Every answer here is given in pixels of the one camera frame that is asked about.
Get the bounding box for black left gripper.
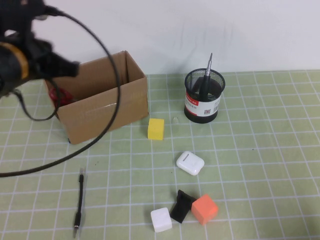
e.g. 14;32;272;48
0;33;81;99

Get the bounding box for red handled scissors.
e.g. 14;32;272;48
48;86;75;107

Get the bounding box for silver black pen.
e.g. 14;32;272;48
201;52;214;101

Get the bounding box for brown cardboard box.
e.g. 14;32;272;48
43;50;151;145

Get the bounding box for yellow foam block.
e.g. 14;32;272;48
147;117;166;141

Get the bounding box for black mesh pen holder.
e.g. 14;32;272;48
184;68;226;124

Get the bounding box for white earbuds case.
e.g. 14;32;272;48
176;150;205;177

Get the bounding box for white foam block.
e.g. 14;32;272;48
150;207;173;233

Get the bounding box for black wedge block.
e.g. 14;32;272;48
170;189;197;224

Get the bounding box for orange foam block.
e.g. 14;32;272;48
191;193;220;225

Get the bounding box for green checked tablecloth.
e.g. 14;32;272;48
0;70;320;240

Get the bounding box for thick black camera cable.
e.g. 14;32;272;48
0;6;122;178

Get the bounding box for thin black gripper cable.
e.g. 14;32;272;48
13;78;62;123

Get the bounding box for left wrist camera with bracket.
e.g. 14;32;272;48
0;0;52;36

